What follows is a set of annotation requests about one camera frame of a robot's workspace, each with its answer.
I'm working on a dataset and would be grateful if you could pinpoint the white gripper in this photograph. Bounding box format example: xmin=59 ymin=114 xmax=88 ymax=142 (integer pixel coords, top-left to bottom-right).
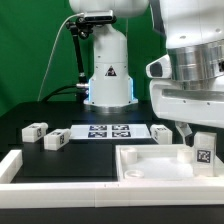
xmin=146 ymin=55 xmax=224 ymax=146

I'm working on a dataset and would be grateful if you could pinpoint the white square tabletop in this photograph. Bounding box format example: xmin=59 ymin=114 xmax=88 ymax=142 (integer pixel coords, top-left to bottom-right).
xmin=116 ymin=144 xmax=224 ymax=181

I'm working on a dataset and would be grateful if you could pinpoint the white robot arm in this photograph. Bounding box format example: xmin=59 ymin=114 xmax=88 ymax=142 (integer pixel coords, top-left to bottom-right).
xmin=69 ymin=0 xmax=224 ymax=135

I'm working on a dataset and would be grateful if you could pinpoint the white AprilTag base sheet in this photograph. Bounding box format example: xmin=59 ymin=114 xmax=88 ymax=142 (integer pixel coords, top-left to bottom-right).
xmin=70 ymin=124 xmax=151 ymax=140

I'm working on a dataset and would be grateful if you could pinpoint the white U-shaped obstacle wall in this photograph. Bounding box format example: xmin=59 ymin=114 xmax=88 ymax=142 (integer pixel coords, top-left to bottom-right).
xmin=0 ymin=150 xmax=224 ymax=209

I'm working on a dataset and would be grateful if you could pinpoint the black cable bundle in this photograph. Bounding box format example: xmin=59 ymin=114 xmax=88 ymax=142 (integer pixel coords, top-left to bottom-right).
xmin=41 ymin=84 xmax=88 ymax=102

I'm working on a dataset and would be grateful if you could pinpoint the grey camera on mount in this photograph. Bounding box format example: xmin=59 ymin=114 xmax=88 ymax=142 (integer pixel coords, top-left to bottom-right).
xmin=84 ymin=10 xmax=115 ymax=23

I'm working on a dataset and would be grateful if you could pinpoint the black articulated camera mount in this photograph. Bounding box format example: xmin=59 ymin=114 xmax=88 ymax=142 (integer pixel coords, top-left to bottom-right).
xmin=66 ymin=20 xmax=89 ymax=102

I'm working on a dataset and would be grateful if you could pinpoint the white camera cable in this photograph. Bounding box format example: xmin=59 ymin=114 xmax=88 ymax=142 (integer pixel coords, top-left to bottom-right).
xmin=37 ymin=12 xmax=85 ymax=102

